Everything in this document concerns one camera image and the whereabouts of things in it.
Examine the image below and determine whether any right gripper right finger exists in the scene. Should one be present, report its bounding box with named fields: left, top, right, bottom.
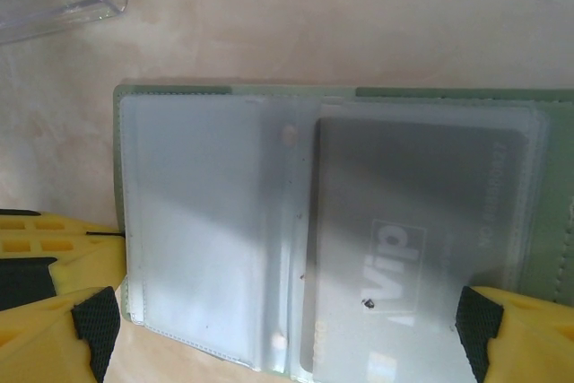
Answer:
left=455, top=284, right=574, bottom=383

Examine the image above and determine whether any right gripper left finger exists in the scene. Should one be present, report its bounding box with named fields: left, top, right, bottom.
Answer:
left=0, top=286, right=122, bottom=383

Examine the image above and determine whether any green leather card holder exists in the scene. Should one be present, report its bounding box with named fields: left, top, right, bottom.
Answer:
left=111, top=82, right=574, bottom=383

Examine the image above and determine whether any black VIP credit card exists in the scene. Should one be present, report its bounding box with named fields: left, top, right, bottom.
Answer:
left=299, top=116, right=533, bottom=383

